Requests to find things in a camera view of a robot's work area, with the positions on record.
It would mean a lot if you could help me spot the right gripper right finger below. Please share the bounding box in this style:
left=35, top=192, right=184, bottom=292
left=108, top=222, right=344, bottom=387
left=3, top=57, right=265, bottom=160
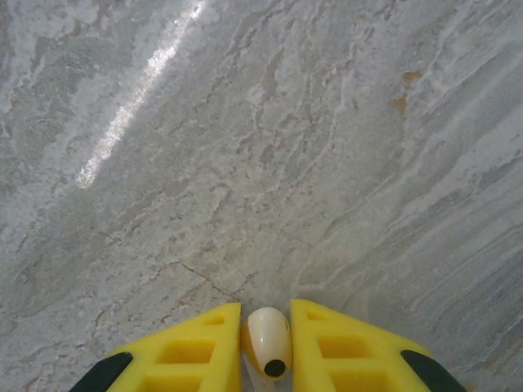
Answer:
left=289, top=298, right=472, bottom=392

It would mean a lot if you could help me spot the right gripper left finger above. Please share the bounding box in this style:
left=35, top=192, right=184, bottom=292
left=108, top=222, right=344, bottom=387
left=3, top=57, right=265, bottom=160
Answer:
left=67, top=301, right=243, bottom=392

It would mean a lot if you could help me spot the small white earbud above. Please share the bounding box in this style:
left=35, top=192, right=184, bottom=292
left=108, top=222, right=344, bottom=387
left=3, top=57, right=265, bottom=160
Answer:
left=240, top=306, right=293, bottom=382

